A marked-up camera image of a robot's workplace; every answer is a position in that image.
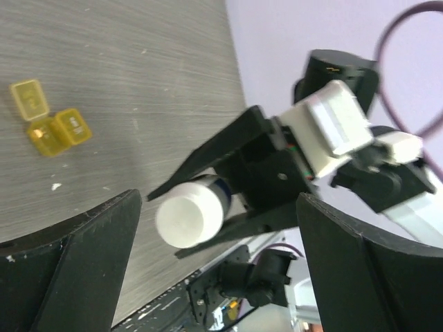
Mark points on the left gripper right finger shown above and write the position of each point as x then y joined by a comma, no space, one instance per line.
365,278

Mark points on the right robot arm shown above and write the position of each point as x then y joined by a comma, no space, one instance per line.
382,187

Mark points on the yellow two-compartment pill box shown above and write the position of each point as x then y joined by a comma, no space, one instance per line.
62,130

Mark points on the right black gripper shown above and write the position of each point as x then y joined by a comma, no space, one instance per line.
266,170

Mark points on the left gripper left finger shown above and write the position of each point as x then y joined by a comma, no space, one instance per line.
68,277

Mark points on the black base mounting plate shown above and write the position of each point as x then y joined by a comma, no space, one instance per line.
208,299

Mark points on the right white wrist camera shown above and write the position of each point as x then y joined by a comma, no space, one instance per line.
330,127

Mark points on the white-capped dark pill bottle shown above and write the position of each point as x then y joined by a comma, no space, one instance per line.
193,212

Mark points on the small yellow pill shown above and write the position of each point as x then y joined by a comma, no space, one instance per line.
38,133

